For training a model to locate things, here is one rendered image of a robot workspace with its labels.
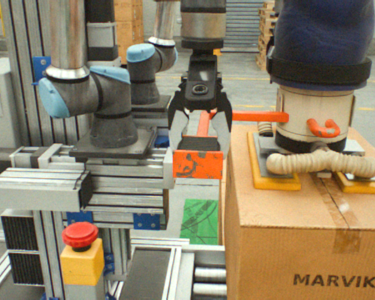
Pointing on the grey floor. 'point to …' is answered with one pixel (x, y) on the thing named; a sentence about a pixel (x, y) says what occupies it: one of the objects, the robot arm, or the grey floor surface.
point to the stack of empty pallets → (266, 25)
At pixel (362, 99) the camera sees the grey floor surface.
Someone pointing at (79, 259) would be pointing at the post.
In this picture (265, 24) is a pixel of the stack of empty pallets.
